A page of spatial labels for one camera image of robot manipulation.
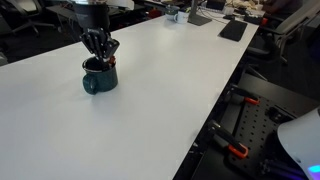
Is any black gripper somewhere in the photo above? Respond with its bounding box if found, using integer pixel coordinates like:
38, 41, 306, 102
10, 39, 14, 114
73, 2, 120, 63

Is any white robot base blue light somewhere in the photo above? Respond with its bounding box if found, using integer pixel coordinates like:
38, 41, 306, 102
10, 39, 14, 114
277, 107, 320, 180

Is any teal ceramic mug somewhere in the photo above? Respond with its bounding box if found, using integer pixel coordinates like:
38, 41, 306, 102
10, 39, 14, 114
164, 4, 181, 21

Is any grey black office chair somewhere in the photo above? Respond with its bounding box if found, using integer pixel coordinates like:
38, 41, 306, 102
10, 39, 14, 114
246, 0, 320, 65

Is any dark teal enamel mug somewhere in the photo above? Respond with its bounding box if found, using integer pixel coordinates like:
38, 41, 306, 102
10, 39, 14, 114
81, 55, 120, 96

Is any black notebook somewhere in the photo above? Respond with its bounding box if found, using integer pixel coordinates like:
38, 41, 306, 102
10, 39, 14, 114
218, 19, 249, 43

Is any white coffee mug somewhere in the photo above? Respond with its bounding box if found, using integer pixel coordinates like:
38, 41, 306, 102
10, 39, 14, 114
173, 10, 191, 25

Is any grey monitor stand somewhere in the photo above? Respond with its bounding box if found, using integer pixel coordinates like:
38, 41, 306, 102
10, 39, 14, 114
187, 0, 213, 27

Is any orange-handled black clamp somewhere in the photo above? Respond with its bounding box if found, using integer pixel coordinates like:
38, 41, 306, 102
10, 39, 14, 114
207, 119, 250, 160
229, 85, 261, 106

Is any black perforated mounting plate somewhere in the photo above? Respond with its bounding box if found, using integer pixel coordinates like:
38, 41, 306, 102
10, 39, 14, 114
191, 73, 320, 180

